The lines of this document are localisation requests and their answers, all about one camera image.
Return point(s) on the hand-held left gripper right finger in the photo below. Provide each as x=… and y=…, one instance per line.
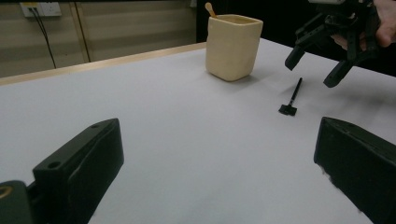
x=361, y=168

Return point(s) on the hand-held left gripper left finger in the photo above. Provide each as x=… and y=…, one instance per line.
x=84, y=165

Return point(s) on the small black square-head brush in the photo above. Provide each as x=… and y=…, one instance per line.
x=288, y=110

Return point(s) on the cream square ceramic cup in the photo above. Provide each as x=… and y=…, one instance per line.
x=233, y=49

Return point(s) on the white wall socket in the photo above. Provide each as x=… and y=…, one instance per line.
x=46, y=8

